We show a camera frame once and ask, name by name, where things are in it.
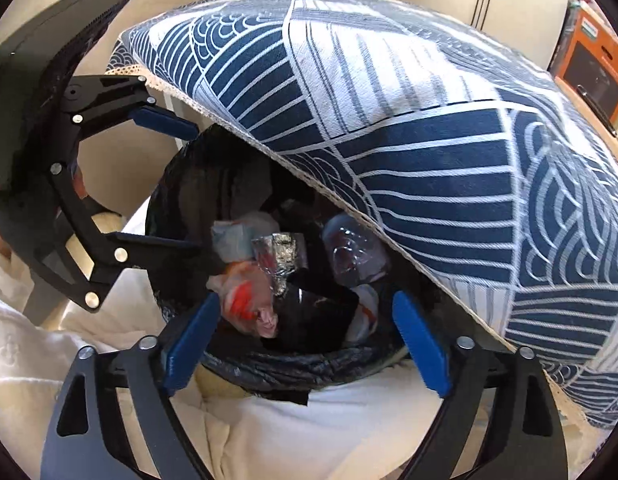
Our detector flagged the orange cardboard box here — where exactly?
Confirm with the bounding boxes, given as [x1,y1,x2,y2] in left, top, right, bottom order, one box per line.
[548,0,618,136]

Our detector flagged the silver foil bag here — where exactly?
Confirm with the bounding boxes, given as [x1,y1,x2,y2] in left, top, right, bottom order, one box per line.
[251,232,310,296]

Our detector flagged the black-lined trash bin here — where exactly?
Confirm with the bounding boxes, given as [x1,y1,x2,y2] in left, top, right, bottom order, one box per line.
[145,125,425,406]

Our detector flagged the white cabinet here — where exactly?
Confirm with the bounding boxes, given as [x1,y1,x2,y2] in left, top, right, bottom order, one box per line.
[289,0,572,68]

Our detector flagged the white garment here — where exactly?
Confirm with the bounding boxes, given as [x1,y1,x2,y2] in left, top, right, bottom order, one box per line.
[0,205,494,480]

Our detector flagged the clear plastic bottle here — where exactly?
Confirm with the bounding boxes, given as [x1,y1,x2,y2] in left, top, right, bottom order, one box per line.
[321,212,392,286]

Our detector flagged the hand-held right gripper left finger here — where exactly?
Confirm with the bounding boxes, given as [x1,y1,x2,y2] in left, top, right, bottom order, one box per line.
[39,291,221,480]

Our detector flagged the blue white patterned tablecloth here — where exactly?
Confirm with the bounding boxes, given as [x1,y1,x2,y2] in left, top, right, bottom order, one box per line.
[109,0,618,428]

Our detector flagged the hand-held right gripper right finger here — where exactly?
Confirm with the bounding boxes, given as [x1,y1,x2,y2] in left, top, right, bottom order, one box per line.
[391,290,570,480]

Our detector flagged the white orange crumpled wrapper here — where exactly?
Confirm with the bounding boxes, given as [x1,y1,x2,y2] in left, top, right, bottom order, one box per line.
[346,285,381,342]

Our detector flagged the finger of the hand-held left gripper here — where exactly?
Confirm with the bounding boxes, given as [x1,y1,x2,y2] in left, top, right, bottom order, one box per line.
[59,75,201,142]
[36,161,203,314]

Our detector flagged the white paper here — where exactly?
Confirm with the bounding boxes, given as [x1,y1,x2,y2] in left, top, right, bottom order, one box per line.
[211,212,280,262]

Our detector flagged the red orange wrapper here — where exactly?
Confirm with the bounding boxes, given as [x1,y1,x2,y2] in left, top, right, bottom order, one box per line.
[206,260,281,339]

